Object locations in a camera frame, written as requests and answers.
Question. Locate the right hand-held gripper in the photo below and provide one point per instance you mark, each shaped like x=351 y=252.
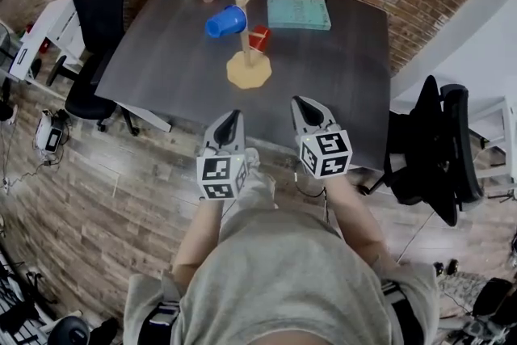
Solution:
x=329 y=151

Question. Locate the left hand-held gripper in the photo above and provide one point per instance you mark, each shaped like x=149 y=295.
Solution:
x=216 y=169

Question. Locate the wooden mug tree stand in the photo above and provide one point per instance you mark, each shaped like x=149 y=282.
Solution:
x=248 y=72

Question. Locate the red plastic cup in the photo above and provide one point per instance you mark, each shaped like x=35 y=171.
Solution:
x=260 y=38

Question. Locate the blue plastic cup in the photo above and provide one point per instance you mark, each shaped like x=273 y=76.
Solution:
x=226 y=22

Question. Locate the person's left forearm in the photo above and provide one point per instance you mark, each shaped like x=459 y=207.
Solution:
x=198 y=242

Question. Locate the person's right forearm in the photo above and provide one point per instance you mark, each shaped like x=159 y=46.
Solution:
x=357 y=218

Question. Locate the person's grey trouser leg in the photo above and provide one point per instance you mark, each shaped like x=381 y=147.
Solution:
x=254 y=194

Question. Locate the white table leg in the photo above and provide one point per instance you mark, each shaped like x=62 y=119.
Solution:
x=145 y=118

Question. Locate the teal rectangular box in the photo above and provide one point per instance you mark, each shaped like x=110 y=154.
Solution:
x=299 y=13

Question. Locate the black office chair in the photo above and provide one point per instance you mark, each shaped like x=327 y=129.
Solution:
x=99 y=24
x=428 y=149

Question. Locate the person's grey shirt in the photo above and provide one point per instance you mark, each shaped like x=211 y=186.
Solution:
x=282 y=283

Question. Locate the white side table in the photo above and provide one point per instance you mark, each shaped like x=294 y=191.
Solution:
x=44 y=36

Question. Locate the black equipment pile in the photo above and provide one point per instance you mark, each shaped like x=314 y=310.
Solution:
x=16 y=303

